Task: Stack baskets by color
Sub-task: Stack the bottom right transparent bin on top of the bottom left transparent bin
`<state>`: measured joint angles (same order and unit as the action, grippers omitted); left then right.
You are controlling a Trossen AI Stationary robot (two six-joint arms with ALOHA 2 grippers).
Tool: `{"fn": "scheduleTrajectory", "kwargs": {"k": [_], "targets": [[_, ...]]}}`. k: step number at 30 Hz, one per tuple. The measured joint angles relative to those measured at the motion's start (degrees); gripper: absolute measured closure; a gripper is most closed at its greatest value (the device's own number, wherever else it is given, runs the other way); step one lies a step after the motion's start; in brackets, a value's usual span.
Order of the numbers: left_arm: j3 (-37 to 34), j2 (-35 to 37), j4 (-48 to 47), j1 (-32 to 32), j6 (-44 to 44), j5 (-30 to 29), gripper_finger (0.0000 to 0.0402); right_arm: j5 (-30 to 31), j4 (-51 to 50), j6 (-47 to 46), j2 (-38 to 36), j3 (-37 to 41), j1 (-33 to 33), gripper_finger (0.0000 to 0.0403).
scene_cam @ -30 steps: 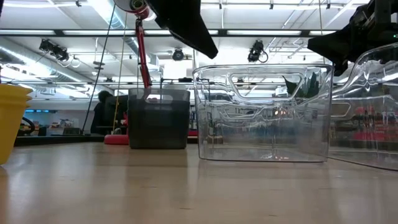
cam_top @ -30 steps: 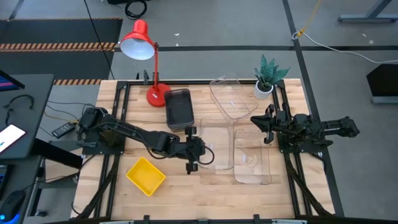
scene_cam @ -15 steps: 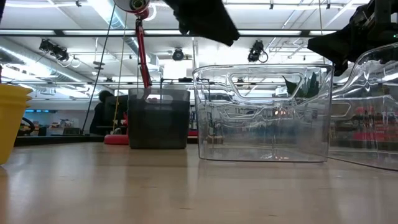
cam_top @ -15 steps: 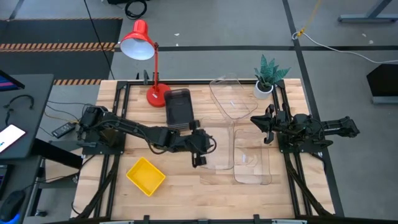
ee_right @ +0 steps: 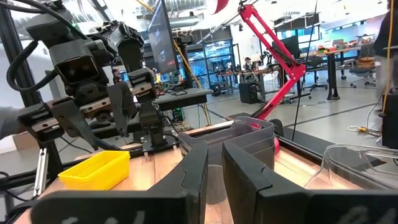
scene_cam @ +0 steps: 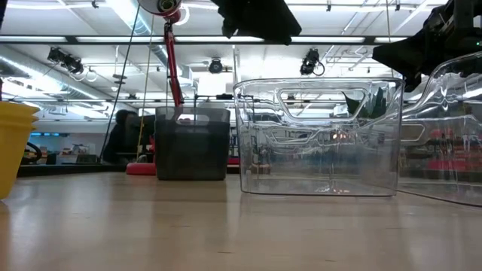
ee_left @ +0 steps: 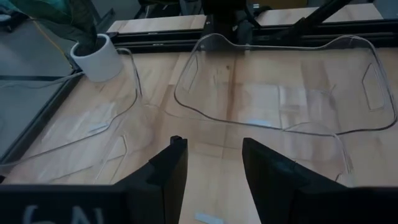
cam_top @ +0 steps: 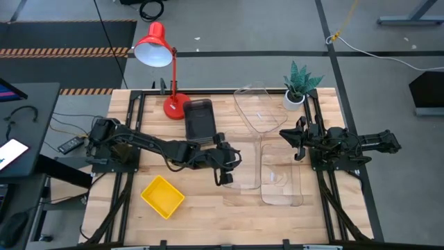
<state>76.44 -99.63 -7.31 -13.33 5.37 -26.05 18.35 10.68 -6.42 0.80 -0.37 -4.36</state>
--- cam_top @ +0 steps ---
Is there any dark gray side desk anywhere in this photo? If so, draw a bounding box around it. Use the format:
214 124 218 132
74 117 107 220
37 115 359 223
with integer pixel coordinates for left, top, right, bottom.
0 82 93 190

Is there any red desk lamp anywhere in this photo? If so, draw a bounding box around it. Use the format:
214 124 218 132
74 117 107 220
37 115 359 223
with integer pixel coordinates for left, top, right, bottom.
133 21 191 121

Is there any yellow plastic basket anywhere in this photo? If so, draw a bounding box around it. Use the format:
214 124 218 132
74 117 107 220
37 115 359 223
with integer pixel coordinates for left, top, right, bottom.
140 174 186 220

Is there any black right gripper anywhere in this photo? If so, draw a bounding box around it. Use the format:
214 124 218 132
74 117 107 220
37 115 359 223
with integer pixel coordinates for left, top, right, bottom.
279 117 327 162

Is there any yellow cable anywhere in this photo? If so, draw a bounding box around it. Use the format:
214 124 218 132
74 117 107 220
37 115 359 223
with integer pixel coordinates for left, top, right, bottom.
330 0 360 43

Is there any clear plastic basket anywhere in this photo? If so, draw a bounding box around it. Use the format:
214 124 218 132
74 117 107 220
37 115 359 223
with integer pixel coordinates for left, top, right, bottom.
259 142 305 208
232 81 289 135
221 129 263 191

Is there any gray metal table leg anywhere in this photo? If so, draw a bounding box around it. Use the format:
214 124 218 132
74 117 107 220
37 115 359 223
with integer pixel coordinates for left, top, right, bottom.
377 0 444 26

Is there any black box on floor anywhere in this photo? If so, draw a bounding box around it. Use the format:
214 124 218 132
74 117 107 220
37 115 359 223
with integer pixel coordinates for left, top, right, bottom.
408 71 444 117

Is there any black computer mouse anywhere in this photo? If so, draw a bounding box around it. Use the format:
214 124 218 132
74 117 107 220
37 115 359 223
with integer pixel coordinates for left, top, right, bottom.
0 210 29 248

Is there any white cable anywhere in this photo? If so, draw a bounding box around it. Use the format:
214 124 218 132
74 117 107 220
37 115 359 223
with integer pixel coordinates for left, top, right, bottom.
325 34 444 72

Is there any coiled black cable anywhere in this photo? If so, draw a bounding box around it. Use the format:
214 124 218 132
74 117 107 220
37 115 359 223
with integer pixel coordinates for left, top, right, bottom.
139 0 164 22

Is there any white-screen phone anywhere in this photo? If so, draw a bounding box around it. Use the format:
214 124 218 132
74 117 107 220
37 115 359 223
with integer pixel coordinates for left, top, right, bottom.
0 138 30 171

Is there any computer monitor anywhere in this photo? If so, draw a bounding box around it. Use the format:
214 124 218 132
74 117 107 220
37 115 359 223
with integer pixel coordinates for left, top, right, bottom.
0 78 28 103

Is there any green plant in white pot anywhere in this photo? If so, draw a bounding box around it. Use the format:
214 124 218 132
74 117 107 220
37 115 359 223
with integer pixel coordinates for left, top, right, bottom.
282 60 325 112

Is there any black power adapter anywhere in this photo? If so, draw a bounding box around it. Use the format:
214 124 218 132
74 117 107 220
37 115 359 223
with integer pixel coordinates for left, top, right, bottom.
57 135 86 156

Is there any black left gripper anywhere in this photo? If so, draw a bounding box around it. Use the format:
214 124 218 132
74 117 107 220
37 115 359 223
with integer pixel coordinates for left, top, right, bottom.
207 131 243 187

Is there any black cable on desk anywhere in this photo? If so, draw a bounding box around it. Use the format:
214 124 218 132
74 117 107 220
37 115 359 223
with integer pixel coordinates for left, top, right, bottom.
3 105 39 140

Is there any black hazard-striped floor mat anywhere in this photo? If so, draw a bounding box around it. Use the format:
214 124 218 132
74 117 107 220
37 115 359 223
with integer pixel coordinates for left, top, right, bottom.
0 19 138 97

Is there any dark gray plastic basket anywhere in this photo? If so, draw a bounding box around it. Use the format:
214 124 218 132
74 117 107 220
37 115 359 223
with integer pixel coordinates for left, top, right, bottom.
182 98 219 145

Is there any long black floor cable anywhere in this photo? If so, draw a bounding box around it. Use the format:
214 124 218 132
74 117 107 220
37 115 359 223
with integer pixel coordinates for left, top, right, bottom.
92 0 130 90

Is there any black aluminium table frame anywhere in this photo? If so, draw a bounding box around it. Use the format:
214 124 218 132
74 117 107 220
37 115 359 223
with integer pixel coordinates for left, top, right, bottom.
79 88 386 250

